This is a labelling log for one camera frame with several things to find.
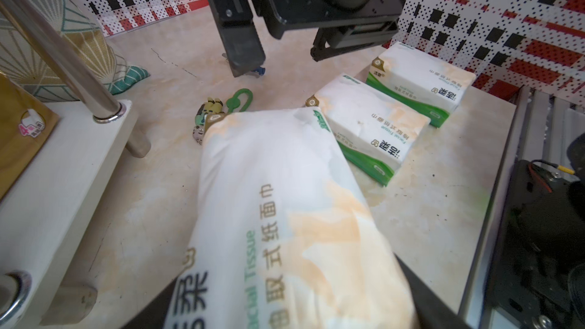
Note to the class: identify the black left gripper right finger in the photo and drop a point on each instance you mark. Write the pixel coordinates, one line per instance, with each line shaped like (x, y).
(432, 312)

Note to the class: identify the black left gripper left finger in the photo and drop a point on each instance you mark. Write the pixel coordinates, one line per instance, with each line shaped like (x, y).
(154, 314)

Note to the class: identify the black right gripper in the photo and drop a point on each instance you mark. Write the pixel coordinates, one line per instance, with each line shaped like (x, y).
(343, 26)

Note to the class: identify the white green tissue pack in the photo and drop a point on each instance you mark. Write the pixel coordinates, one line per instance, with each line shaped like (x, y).
(425, 83)
(375, 131)
(284, 237)

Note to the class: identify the white two-tier shelf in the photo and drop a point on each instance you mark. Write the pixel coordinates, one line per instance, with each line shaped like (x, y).
(47, 210)

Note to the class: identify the fan pattern cushion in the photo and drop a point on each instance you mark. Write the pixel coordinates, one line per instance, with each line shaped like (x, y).
(53, 50)

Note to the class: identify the green sloth figure keychain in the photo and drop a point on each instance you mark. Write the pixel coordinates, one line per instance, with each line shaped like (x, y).
(239, 102)

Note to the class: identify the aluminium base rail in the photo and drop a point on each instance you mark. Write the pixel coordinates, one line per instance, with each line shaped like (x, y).
(528, 269)

